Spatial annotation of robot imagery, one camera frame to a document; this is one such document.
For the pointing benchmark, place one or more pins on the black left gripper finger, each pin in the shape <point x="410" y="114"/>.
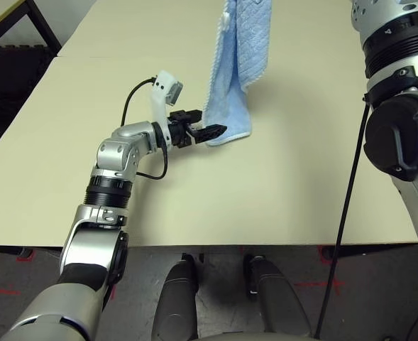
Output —
<point x="195" y="116"/>
<point x="208" y="133"/>

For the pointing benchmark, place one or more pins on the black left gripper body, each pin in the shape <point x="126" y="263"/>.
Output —
<point x="180" y="129"/>

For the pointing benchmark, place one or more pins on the light blue towel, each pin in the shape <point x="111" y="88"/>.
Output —
<point x="226" y="106"/>

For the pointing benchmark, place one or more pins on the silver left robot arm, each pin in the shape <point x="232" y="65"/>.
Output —
<point x="88" y="248"/>

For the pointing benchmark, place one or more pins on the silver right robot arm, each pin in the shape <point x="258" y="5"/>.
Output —
<point x="400" y="135"/>

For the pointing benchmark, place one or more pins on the black foam floor mat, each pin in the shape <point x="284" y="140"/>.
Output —
<point x="13" y="81"/>

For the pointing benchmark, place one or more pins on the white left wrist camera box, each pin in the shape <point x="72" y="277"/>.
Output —
<point x="160" y="89"/>

